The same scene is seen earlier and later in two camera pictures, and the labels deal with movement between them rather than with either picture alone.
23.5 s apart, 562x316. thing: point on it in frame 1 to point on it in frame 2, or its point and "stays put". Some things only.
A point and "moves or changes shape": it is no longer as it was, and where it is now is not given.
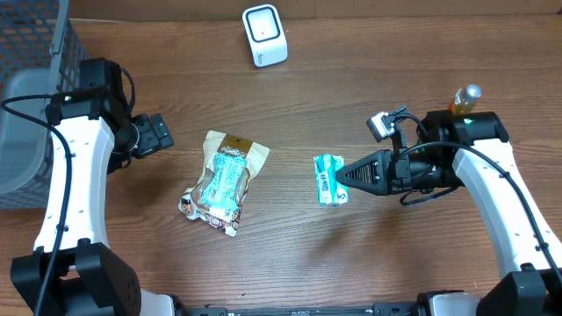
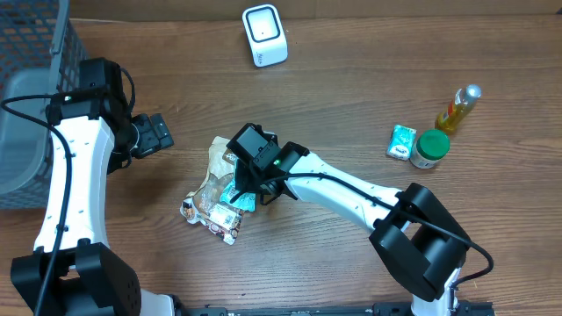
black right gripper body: x=414 y=172 to x=251 y=177
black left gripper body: x=159 y=132 stays put
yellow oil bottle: x=464 y=98 stays put
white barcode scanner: x=266 y=35 stays put
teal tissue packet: x=331 y=192 moves or changes shape
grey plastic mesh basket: x=39 y=53 stays put
